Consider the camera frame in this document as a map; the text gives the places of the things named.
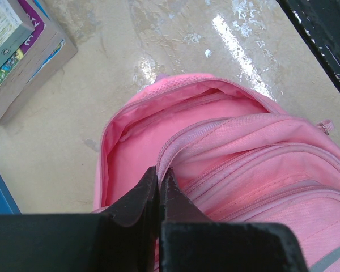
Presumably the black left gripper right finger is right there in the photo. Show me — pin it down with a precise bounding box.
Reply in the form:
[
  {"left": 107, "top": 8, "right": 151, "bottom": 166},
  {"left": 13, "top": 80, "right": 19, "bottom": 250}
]
[{"left": 159, "top": 169, "right": 308, "bottom": 271}]

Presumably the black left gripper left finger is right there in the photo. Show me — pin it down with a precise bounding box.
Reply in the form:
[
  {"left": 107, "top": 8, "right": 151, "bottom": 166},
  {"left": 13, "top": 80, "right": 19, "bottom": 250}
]
[{"left": 0, "top": 167, "right": 159, "bottom": 271}]

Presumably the pink student backpack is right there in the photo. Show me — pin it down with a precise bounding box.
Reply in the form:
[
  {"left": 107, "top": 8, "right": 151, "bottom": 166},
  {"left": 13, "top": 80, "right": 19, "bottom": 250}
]
[{"left": 93, "top": 73, "right": 340, "bottom": 271}]

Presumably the illustrated children's book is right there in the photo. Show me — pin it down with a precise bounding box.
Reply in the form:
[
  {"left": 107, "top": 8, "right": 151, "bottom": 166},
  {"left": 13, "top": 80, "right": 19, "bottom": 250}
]
[{"left": 0, "top": 0, "right": 35, "bottom": 67}]

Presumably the white purple lower book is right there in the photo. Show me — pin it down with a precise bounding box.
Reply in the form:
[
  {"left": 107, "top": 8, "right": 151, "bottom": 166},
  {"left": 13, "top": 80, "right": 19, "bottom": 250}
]
[{"left": 0, "top": 1, "right": 78, "bottom": 124}]

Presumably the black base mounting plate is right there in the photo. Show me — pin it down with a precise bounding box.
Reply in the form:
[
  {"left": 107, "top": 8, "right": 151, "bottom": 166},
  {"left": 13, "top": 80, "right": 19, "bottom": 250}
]
[{"left": 278, "top": 0, "right": 340, "bottom": 93}]

